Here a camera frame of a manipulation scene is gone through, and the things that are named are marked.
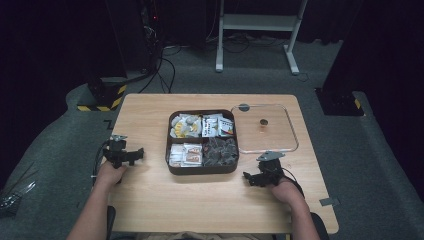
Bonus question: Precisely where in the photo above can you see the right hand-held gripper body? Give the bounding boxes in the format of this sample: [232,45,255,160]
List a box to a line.
[255,150,287,188]

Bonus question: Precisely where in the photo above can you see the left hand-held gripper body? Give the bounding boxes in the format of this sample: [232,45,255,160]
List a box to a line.
[102,134,134,170]

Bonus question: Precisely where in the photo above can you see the person's left hand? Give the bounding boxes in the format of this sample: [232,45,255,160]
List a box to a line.
[94,161,128,188]

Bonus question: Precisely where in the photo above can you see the person's right hand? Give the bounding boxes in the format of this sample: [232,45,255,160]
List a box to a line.
[267,177,304,205]

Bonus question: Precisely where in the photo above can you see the clear plastic lid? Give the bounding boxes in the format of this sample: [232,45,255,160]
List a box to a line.
[230,102,300,155]

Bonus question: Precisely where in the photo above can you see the pile of dark grey packets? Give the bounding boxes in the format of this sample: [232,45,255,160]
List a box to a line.
[202,137,240,167]

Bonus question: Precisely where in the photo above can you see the pile of orange white packets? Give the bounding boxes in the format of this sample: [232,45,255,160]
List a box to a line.
[168,143,204,168]

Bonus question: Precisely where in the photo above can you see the brown divided box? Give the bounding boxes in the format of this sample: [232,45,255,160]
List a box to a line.
[165,108,240,176]

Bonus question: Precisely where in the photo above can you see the pile of yellow white packets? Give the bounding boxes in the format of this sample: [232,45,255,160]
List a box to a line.
[170,113,203,139]

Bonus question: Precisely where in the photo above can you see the black yellow striped stand base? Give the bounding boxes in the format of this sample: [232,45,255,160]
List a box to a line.
[76,76,129,113]

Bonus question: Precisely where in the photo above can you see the pile of white printed packets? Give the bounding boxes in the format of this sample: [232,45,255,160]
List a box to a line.
[201,113,235,138]

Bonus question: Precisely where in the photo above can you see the grey tape piece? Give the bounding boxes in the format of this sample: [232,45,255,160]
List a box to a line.
[318,197,341,207]

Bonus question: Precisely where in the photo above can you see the clear plastic wrap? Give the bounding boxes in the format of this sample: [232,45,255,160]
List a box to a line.
[0,161,38,218]

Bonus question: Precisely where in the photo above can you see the dark equipment rack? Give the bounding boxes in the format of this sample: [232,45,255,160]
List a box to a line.
[139,0,163,73]

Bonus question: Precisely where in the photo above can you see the left hand-held gripper cable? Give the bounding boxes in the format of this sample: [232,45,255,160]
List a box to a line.
[91,140,112,184]

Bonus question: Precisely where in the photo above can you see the hand-held gripper cable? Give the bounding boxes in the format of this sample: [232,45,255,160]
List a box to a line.
[91,140,112,184]
[281,166,306,199]

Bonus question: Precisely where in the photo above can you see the right hand-held gripper cable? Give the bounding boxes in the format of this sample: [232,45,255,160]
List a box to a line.
[281,166,306,199]

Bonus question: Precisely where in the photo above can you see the black floor cables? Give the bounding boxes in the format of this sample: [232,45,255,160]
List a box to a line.
[137,33,291,95]

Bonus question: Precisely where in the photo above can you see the white metal stand frame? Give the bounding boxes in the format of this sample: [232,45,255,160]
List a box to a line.
[215,0,310,76]

